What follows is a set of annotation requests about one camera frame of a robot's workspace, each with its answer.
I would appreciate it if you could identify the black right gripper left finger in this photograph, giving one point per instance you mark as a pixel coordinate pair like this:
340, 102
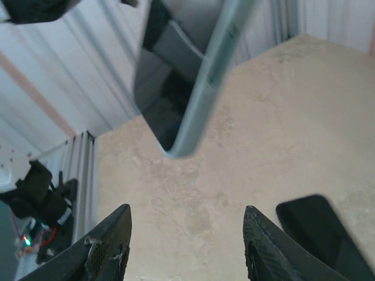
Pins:
105, 251

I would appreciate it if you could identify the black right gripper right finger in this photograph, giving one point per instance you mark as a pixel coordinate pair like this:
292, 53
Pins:
269, 257

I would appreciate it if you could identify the black smartphone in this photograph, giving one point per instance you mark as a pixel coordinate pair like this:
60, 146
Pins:
316, 222

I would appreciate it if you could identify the light blue phone case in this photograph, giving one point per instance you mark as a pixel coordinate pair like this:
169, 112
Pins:
202, 117

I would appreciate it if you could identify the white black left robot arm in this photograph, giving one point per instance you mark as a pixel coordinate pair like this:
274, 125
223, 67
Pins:
32, 193

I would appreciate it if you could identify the small circuit board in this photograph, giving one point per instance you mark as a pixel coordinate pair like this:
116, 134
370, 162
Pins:
26, 241

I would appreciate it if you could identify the aluminium rail frame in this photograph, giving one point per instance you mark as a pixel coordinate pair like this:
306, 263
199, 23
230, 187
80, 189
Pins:
85, 175

